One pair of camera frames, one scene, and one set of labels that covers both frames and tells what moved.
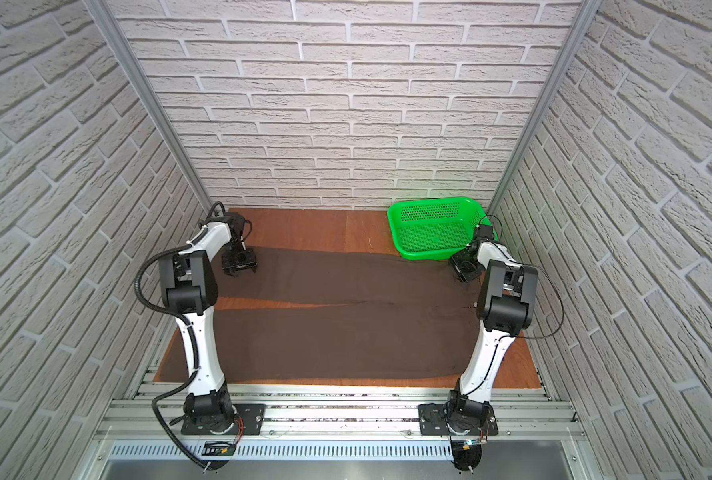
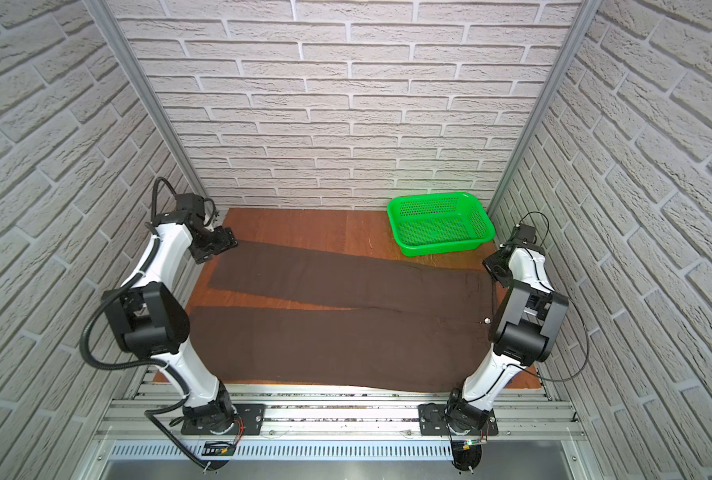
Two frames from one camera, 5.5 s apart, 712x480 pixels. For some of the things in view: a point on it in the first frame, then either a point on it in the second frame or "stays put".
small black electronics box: [218, 448] stays put
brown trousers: [339, 312] stays put
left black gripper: [230, 267] -> [229, 239]
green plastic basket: [434, 229] stays put
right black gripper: [464, 275] -> [490, 264]
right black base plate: [432, 421] stays put
